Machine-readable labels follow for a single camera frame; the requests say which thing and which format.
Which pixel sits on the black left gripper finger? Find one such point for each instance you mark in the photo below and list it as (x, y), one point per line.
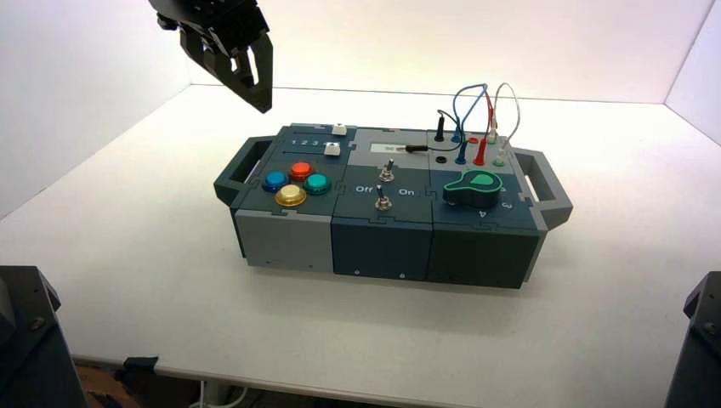
(204, 52)
(263, 90)

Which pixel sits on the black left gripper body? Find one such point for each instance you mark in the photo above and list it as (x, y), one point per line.
(219, 17)

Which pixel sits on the red push button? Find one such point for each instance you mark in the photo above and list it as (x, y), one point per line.
(301, 170)

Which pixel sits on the blue push button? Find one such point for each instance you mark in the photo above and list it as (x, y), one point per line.
(275, 179)

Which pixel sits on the green push button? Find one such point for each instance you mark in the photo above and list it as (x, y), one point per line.
(317, 182)

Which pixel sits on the yellow push button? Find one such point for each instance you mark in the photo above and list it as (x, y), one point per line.
(290, 195)

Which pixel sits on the white slider knob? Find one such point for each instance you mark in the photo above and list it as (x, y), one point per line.
(339, 129)
(332, 149)

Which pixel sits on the grey blue control box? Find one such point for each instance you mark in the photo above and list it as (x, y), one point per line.
(383, 248)

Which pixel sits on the black green rotary knob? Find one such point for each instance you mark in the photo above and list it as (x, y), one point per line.
(473, 191)

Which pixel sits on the black table clamp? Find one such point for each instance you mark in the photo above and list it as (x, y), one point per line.
(138, 366)

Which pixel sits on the metal toggle switch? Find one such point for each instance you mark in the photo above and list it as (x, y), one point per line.
(387, 172)
(383, 202)

